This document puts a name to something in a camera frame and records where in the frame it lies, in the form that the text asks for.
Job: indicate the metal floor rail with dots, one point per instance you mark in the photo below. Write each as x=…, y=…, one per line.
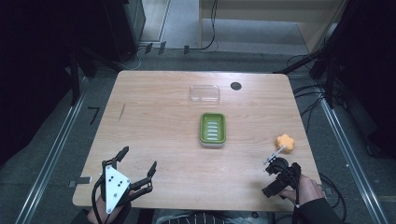
x=351, y=155
x=51, y=155

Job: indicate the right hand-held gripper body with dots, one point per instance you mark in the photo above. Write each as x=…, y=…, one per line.
x=281, y=179

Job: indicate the person's left hand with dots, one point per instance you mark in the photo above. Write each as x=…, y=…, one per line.
x=101, y=207

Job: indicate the black cabinet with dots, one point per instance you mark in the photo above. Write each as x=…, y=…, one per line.
x=124, y=28

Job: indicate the person's striped clothing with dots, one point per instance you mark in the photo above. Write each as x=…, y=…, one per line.
x=193, y=218

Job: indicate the light wooden furniture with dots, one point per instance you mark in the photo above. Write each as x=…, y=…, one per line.
x=267, y=18

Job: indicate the black round table grommet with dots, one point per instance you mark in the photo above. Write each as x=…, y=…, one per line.
x=236, y=86

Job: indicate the black stand leg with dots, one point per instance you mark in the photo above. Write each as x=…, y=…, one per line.
x=74, y=79

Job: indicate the black plug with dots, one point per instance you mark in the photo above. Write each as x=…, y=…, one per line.
x=148, y=48

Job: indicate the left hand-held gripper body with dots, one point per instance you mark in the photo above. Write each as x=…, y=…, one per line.
x=115, y=185

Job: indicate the green soap dish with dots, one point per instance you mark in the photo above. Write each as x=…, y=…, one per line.
x=212, y=128

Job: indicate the person's right hand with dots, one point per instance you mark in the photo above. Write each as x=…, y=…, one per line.
x=306, y=189

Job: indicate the orange flower-shaped soap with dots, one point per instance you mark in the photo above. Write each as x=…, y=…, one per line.
x=285, y=143

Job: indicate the clear plastic lid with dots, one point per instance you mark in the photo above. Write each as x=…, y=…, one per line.
x=204, y=93

